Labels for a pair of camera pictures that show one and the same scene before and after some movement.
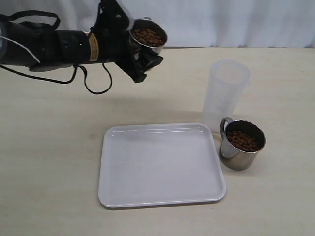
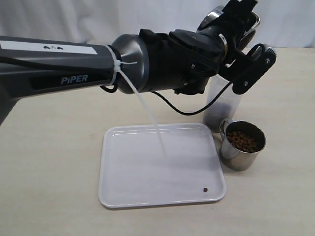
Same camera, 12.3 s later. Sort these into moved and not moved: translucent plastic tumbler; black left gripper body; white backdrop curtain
Moved: black left gripper body
Not moved: translucent plastic tumbler; white backdrop curtain
